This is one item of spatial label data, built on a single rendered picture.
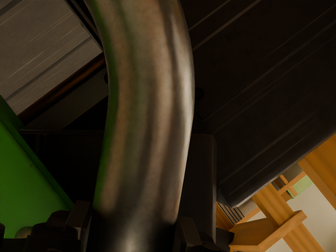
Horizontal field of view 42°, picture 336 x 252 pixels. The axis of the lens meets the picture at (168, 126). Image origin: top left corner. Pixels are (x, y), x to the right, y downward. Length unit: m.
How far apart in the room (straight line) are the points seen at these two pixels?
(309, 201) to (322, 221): 0.48
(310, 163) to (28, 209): 0.82
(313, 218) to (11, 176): 9.67
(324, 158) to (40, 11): 0.64
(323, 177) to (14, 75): 0.64
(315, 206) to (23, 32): 9.39
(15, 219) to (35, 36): 0.49
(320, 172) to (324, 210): 8.95
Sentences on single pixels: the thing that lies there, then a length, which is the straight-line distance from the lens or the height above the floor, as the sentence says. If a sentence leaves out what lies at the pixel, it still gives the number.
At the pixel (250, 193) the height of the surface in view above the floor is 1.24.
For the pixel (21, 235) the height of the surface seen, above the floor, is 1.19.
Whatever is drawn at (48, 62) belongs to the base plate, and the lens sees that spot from 0.74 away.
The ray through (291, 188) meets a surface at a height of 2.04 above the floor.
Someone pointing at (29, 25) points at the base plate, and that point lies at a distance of 0.64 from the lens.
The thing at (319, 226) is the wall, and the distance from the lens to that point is 9.85.
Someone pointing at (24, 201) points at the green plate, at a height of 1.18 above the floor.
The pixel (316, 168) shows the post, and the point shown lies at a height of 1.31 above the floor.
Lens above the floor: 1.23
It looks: 11 degrees down
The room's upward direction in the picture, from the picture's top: 143 degrees clockwise
